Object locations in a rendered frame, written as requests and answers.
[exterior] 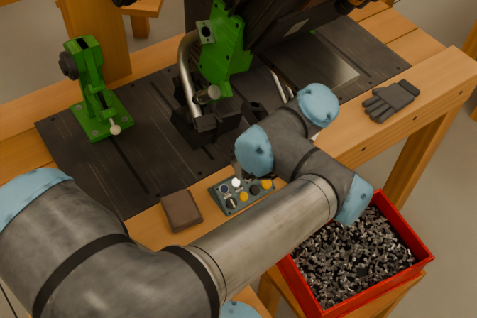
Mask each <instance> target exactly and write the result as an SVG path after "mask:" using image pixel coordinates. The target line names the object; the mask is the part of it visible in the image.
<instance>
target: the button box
mask: <svg viewBox="0 0 477 318"><path fill-rule="evenodd" d="M235 178H236V174H233V175H232V176H230V177H228V178H226V179H225V180H222V181H221V182H218V183H217V184H215V185H213V186H211V187H210V188H208V189H207V190H208V192H209V194H210V196H211V198H212V199H213V200H214V201H215V203H216V204H217V206H218V207H219V208H220V210H222V212H223V213H224V215H226V216H231V215H232V214H234V213H236V212H237V211H239V210H241V209H243V208H244V207H246V206H248V205H250V204H251V203H253V202H255V201H256V200H258V199H260V198H261V197H263V196H265V195H267V194H268V193H270V192H272V191H273V190H275V189H276V188H275V185H274V183H273V181H272V180H271V179H270V180H271V182H272V186H271V188H270V189H268V190H265V189H263V188H262V187H261V180H258V179H255V180H252V179H250V180H246V179H245V180H243V176H242V171H241V179H240V180H239V181H240V184H239V186H233V184H232V181H233V179H235ZM222 185H226V186H227V187H228V191H227V192H226V193H223V192H221V190H220V188H221V186H222ZM254 185H257V186H259V188H260V192H259V193H258V194H257V195H254V194H251V187H252V186H254ZM241 192H246V193H247V194H248V200H247V201H245V202H242V201H241V200H240V199H239V194H240V193H241ZM230 198H234V199H236V201H237V206H236V208H234V209H230V208H228V207H227V204H226V203H227V200H228V199H230Z"/></svg>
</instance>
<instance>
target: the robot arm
mask: <svg viewBox="0 0 477 318"><path fill-rule="evenodd" d="M240 111H241V113H242V114H243V116H244V117H245V119H246V120H247V122H248V124H249V125H250V128H249V129H247V130H246V131H245V132H243V133H242V134H241V135H240V136H239V137H238V138H237V139H236V142H235V144H234V145H233V146H232V147H231V166H232V167H233V168H234V171H235V174H236V179H237V180H240V179H241V171H242V176H243V180H245V179H246V178H248V179H252V180H255V179H258V180H270V179H271V180H274V179H275V178H277V177H279V178H280V179H282V180H283V181H285V182H286V183H287V184H288V185H286V186H284V187H283V188H281V189H279V190H278V191H276V192H274V193H272V194H271V195H269V196H268V197H266V198H265V199H262V200H261V201H259V202H258V203H256V204H254V205H253V206H251V207H249V208H248V209H246V210H245V211H243V212H241V213H240V214H238V215H236V216H235V217H233V218H231V219H230V220H228V221H226V222H224V223H223V224H221V225H220V226H218V227H216V228H215V229H213V230H211V231H210V232H208V233H206V234H205V235H203V236H201V237H199V238H198V239H196V240H195V241H193V242H192V243H189V244H188V245H186V246H181V245H177V244H173V245H169V246H166V247H164V248H162V249H161V250H159V251H156V252H155V251H152V250H151V249H149V248H147V247H146V246H144V245H143V244H141V243H139V242H137V241H135V240H133V239H132V238H131V237H130V235H129V232H128V229H127V227H126V225H125V223H124V222H123V221H122V220H121V219H120V218H119V217H118V216H117V215H116V214H115V213H113V212H111V211H110V210H108V209H107V208H106V207H104V206H102V205H101V204H99V203H98V202H96V201H94V200H93V199H92V198H91V197H90V196H88V195H87V194H86V193H85V192H84V191H83V190H81V189H80V188H79V187H78V186H77V185H76V184H75V180H74V179H73V178H72V177H70V176H67V175H66V174H65V173H64V172H63V171H61V170H58V169H56V168H37V169H34V170H31V171H29V172H27V173H26V174H21V175H19V176H17V177H15V178H14V179H12V180H10V181H9V182H7V183H6V184H5V185H3V186H2V187H1V188H0V277H1V279H2V280H3V281H4V282H5V283H6V285H7V286H8V288H9V289H10V290H11V291H12V293H13V294H14V295H15V296H16V298H17V299H18V301H19V302H20V303H21V304H22V305H23V307H24V308H25V310H26V311H27V312H28V313H29V315H30V316H31V317H32V318H262V317H261V316H260V315H259V313H257V311H255V310H254V308H252V307H251V306H249V305H247V304H246V303H243V302H239V301H233V300H232V299H231V298H232V297H234V296H235V295H237V294H238V293H239V292H240V291H242V290H243V289H244V288H245V287H247V286H248V285H249V284H251V283H252V282H253V281H254V280H255V279H256V278H258V277H259V276H260V275H262V274H263V273H264V272H265V271H266V270H268V269H269V268H271V267H272V266H273V265H275V264H276V263H277V262H278V261H279V260H280V259H282V258H283V257H284V256H286V255H287V254H288V253H289V252H291V251H292V250H293V249H294V248H296V247H297V246H298V245H300V244H301V243H302V242H303V241H304V240H306V239H307V238H308V237H310V236H311V235H312V234H313V233H314V232H315V231H317V230H318V229H320V228H321V227H322V226H323V225H325V224H326V223H327V222H328V221H330V220H331V219H332V218H333V220H334V221H337V222H339V223H340V224H342V225H344V226H349V225H351V224H352V223H354V222H355V221H356V220H357V218H359V217H360V215H361V214H362V213H363V211H364V210H365V209H366V207H367V206H368V204H369V202H370V201H371V199H372V196H373V187H372V185H371V184H369V183H368V182H366V181H365V180H364V179H363V178H362V177H360V176H359V175H358V174H357V172H355V171H352V170H350V169H349V168H347V167H346V166H345V165H343V164H341V163H340V162H339V161H338V160H336V159H334V158H333V157H331V156H330V155H329V154H327V153H325V152H324V151H323V150H322V149H320V148H318V147H317V146H316V145H314V144H313V143H311V142H310V141H309V139H311V138H312V137H313V136H315V135H316V134H317V133H319V132H320V131H321V130H322V129H323V128H326V127H328V126H329V125H330V123H331V122H332V121H333V120H334V119H336V117H337V116H338V114H339V101H338V99H337V97H336V95H334V93H333V92H332V91H331V90H330V88H328V87H327V86H325V85H323V84H319V83H313V84H309V85H307V86H306V87H305V88H304V89H301V90H300V91H299V92H298V93H297V95H296V96H294V97H293V98H292V99H291V100H290V101H288V102H286V103H285V104H283V105H282V106H280V107H279V108H278V109H276V110H275V111H274V112H273V113H271V114H269V113H268V112H267V111H266V109H265V107H264V106H263V105H262V104H261V103H260V102H246V101H243V102H242V105H241V108H240Z"/></svg>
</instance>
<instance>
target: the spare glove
mask: <svg viewBox="0 0 477 318"><path fill-rule="evenodd" d="M372 95H374V96H373V97H371V98H369V99H367V100H365V101H363V103H362V106H363V107H364V108H366V107H367V108H366V109H365V113H366V114H371V115H370V119H371V120H375V119H376V118H378V120H377V122H378V123H379V124H382V123H383V122H384V121H386V120H387V119H389V118H390V117H391V116H392V115H393V114H394V113H398V112H399V111H400V110H401V109H403V108H405V107H406V106H407V105H409V104H411V103H412V102H413V101H414V100H415V97H417V96H418V95H420V90H419V89H418V88H416V87H415V86H414V85H412V84H410V83H409V82H408V81H407V80H406V79H402V80H400V81H399V82H398V83H395V82H393V83H392V84H390V85H389V86H387V87H379V88H374V89H373V90H372ZM381 114H382V115H381ZM380 115H381V116H380Z"/></svg>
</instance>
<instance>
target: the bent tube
mask: <svg viewBox="0 0 477 318"><path fill-rule="evenodd" d="M195 24H196V27H197V29H195V30H193V31H191V32H189V33H187V34H186V35H184V36H183V38H182V40H181V41H180V44H179V46H178V49H177V68H178V72H179V75H180V79H181V83H182V87H183V89H184V93H185V97H186V100H187V104H188V107H189V110H190V114H191V117H192V121H193V124H194V119H193V118H194V117H198V116H202V111H201V108H200V105H198V104H194V103H193V102H192V97H193V96H194V94H195V92H196V91H195V88H194V84H193V81H192V76H191V74H190V69H189V63H188V55H189V51H190V48H191V46H192V44H194V43H196V42H200V45H202V44H207V43H214V42H215V39H214V34H213V30H212V25H211V21H210V20H205V21H196V22H195ZM203 24H204V25H203ZM207 40H208V41H207ZM194 129H196V126H195V124H194Z"/></svg>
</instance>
